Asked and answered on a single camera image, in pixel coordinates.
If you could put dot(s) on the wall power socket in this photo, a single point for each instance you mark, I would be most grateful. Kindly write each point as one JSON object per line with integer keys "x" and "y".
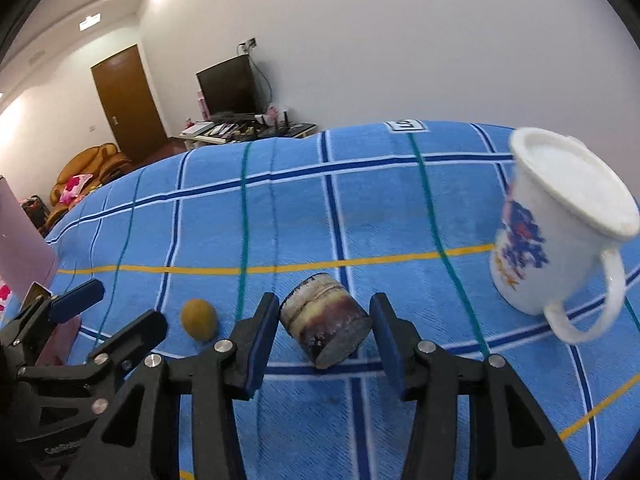
{"x": 247, "y": 44}

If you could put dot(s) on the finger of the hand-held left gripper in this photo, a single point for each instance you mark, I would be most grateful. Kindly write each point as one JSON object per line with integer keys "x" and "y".
{"x": 137, "y": 335}
{"x": 75, "y": 301}

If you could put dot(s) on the white plastic mug lid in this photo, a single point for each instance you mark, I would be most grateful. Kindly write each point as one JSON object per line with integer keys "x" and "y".
{"x": 575, "y": 180}

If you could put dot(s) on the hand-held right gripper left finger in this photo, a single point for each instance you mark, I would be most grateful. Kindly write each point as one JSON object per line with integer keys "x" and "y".
{"x": 262, "y": 347}

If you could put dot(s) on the small brown kiwi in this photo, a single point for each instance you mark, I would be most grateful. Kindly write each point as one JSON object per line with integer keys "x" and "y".
{"x": 199, "y": 320}

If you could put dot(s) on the blue plaid blanket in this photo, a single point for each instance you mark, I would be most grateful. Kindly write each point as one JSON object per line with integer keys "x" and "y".
{"x": 350, "y": 210}

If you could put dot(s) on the pink floral pillow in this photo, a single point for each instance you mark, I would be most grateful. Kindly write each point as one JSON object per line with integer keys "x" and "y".
{"x": 75, "y": 189}

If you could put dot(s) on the black television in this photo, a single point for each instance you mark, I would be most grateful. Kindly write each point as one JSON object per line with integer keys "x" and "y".
{"x": 226, "y": 85}

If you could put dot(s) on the orange leather armchair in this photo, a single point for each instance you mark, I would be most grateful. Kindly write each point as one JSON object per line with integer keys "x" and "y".
{"x": 95, "y": 160}

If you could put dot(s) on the rectangular ceiling light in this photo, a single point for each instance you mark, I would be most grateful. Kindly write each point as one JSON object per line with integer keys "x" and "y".
{"x": 90, "y": 20}

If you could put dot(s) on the white television stand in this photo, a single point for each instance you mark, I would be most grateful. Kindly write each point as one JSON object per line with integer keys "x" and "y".
{"x": 240, "y": 132}

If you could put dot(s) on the pink electric kettle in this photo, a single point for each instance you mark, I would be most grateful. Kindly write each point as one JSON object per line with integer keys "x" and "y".
{"x": 22, "y": 240}

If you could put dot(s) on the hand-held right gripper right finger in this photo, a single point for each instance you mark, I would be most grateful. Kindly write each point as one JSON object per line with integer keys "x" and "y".
{"x": 387, "y": 347}

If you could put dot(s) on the white mug with blue print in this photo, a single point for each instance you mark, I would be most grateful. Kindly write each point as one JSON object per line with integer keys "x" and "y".
{"x": 540, "y": 240}

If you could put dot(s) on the dark rack with clothes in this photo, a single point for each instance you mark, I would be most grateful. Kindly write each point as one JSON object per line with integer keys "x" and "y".
{"x": 34, "y": 212}

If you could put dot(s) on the brown wooden door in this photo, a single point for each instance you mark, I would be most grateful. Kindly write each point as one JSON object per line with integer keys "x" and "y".
{"x": 130, "y": 105}

